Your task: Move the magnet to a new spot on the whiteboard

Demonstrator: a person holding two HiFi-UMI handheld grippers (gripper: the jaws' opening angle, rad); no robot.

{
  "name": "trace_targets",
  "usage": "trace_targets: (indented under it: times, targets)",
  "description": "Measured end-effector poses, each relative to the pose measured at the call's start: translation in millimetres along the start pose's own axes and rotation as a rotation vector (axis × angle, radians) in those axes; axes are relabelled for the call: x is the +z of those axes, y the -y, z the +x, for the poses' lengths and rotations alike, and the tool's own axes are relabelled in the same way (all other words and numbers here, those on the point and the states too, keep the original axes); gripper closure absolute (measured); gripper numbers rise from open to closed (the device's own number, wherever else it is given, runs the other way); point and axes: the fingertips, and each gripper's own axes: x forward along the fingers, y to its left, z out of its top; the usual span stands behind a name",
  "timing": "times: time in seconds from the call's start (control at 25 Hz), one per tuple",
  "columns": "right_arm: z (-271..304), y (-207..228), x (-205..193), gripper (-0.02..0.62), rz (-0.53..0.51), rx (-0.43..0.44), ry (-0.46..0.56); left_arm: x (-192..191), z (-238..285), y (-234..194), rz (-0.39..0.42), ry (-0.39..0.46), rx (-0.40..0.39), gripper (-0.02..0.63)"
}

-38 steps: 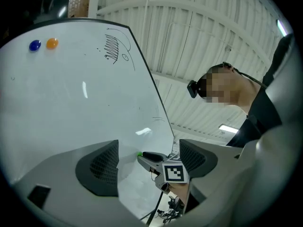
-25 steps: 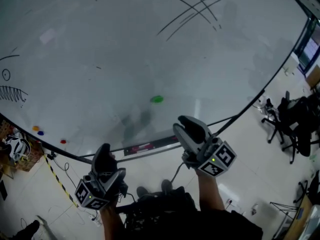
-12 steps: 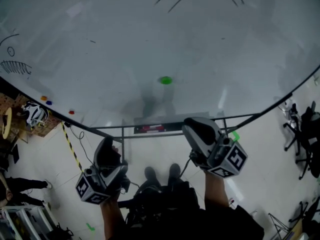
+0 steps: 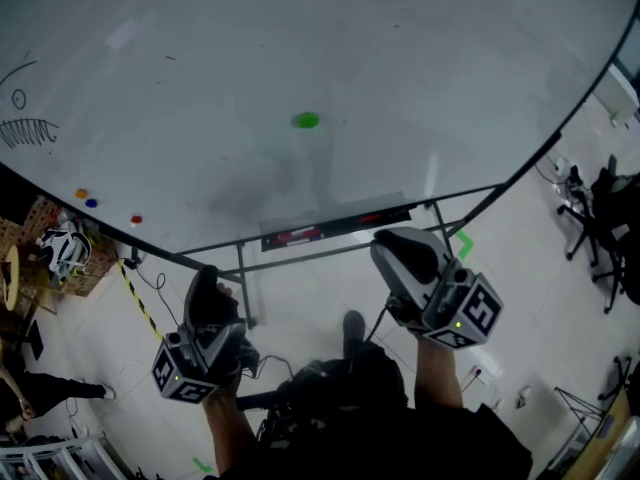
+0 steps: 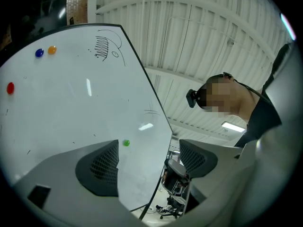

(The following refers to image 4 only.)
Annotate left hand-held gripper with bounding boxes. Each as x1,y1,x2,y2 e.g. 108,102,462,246
152,265,261,405

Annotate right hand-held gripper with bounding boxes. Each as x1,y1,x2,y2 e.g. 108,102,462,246
370,228,504,352

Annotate green round magnet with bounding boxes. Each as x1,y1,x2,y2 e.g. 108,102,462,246
290,111,321,131

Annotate large white whiteboard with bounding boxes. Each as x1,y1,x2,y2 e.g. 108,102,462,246
0,0,639,257

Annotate person's left forearm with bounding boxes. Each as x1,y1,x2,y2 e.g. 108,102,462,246
201,381,264,480

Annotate person's right forearm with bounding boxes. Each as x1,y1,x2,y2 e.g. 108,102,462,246
413,336,467,413

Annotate black metal whiteboard stand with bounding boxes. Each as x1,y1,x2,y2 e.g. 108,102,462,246
172,182,507,330

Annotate black whiteboard marker tray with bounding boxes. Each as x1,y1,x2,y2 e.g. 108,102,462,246
258,206,414,253

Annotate yellow black striped floor tape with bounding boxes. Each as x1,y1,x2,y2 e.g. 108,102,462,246
117,260,165,342

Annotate person's dark shoe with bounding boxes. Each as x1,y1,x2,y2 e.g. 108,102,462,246
342,309,367,360

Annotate brown cardboard boxes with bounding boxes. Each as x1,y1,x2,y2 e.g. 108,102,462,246
0,195,122,315

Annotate white power strip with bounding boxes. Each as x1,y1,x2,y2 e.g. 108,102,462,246
468,364,505,385

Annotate white and black headset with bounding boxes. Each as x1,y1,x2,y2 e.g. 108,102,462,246
35,220,95,285

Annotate person's black clothing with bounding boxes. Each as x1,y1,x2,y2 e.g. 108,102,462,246
214,340,534,480

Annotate black office chair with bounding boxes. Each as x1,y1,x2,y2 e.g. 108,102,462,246
556,154,640,315

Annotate white metal rack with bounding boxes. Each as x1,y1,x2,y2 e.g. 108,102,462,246
0,431,129,480

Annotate black tripod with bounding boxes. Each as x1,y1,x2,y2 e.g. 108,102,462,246
553,384,609,422

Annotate white cabinet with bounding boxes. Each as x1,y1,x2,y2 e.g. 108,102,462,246
592,61,640,125

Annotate black floor cable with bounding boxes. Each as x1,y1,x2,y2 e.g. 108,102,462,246
130,256,187,330

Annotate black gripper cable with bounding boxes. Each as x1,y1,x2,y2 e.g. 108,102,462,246
238,353,297,383
362,293,402,345

